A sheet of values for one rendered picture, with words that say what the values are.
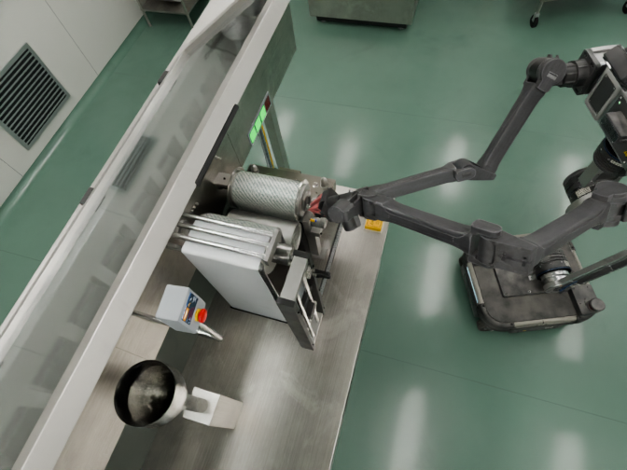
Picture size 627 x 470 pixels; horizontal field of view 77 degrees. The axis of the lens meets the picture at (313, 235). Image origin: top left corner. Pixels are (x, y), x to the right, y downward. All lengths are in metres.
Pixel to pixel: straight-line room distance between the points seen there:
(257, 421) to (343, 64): 3.06
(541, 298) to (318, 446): 1.51
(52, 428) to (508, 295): 2.20
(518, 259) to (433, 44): 3.19
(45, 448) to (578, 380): 2.53
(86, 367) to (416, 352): 2.13
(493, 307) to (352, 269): 1.01
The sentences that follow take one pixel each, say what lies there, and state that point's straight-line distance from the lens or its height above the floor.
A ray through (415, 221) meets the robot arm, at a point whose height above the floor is 1.45.
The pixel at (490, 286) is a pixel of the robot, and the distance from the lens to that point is 2.44.
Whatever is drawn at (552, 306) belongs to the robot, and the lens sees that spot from 2.52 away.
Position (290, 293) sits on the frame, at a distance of 1.05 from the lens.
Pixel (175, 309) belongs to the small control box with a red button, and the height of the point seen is 1.71.
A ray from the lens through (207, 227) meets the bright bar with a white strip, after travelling 1.20.
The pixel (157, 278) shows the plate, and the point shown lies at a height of 1.34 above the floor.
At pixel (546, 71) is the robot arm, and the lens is 1.51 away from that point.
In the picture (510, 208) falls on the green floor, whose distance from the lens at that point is 3.01.
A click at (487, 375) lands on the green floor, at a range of 2.55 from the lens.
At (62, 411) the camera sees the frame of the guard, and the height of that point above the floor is 1.98.
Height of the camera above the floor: 2.42
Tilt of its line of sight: 62 degrees down
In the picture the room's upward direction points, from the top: 12 degrees counter-clockwise
